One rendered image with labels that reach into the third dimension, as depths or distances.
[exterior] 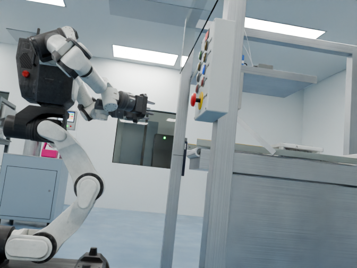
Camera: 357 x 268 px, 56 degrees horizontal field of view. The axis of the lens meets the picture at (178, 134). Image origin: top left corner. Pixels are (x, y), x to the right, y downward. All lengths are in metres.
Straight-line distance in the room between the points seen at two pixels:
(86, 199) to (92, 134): 5.06
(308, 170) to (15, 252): 1.48
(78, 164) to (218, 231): 0.94
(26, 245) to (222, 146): 1.10
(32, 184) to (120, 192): 2.89
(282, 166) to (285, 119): 5.72
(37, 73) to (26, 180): 2.40
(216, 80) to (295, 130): 6.72
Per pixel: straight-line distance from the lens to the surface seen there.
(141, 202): 6.67
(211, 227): 1.00
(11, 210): 4.11
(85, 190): 1.70
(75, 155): 1.75
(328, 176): 1.94
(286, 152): 1.83
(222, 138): 1.00
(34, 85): 1.79
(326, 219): 1.99
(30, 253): 1.77
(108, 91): 1.59
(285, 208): 1.88
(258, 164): 1.77
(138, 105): 1.66
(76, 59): 1.42
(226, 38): 0.96
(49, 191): 3.99
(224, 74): 0.92
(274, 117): 7.43
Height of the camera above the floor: 0.66
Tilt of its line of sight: 8 degrees up
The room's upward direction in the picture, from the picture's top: 6 degrees clockwise
